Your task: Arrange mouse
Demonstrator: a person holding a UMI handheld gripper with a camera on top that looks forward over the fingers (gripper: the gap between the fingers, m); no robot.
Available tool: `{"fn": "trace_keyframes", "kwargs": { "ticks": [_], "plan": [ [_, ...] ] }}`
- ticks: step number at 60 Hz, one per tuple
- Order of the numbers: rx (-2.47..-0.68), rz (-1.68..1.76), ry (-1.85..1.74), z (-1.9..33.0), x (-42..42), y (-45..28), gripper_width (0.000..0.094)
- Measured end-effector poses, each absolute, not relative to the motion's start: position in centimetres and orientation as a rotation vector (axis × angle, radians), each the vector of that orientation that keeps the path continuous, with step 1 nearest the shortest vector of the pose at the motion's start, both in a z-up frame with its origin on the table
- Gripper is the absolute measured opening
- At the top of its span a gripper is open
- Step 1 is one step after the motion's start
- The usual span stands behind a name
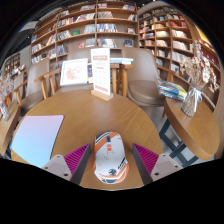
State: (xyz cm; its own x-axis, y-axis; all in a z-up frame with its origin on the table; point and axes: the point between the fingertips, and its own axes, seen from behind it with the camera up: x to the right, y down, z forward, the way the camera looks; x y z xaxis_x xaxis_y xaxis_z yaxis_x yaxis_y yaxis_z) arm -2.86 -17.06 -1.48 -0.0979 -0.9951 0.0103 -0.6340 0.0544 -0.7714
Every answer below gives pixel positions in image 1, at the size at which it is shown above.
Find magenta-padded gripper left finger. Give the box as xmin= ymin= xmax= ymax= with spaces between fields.
xmin=41 ymin=143 xmax=92 ymax=186

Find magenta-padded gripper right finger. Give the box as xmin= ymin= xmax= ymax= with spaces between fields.
xmin=131 ymin=143 xmax=184 ymax=186

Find white and orange computer mouse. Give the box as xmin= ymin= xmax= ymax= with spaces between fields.
xmin=92 ymin=131 xmax=130 ymax=185

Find pastel pink-blue mouse pad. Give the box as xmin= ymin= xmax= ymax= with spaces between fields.
xmin=10 ymin=114 xmax=65 ymax=169

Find round wooden side table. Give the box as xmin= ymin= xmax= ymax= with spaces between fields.
xmin=0 ymin=101 xmax=22 ymax=158
xmin=159 ymin=96 xmax=222 ymax=168

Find stack of colourful books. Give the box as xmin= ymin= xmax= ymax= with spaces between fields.
xmin=157 ymin=79 xmax=188 ymax=102

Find dark cover book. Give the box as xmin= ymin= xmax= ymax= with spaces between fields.
xmin=87 ymin=63 xmax=94 ymax=84

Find white framed picture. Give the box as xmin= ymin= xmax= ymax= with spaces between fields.
xmin=59 ymin=58 xmax=89 ymax=87

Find white sign on wooden base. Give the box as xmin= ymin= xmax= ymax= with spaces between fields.
xmin=90 ymin=47 xmax=114 ymax=102

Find teal book stack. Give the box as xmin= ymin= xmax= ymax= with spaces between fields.
xmin=109 ymin=57 xmax=134 ymax=66

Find small distant bookshelf unit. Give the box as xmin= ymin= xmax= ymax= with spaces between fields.
xmin=3 ymin=52 xmax=28 ymax=80

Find curved wooden bookshelf unit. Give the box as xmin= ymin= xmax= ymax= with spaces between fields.
xmin=137 ymin=4 xmax=222 ymax=103

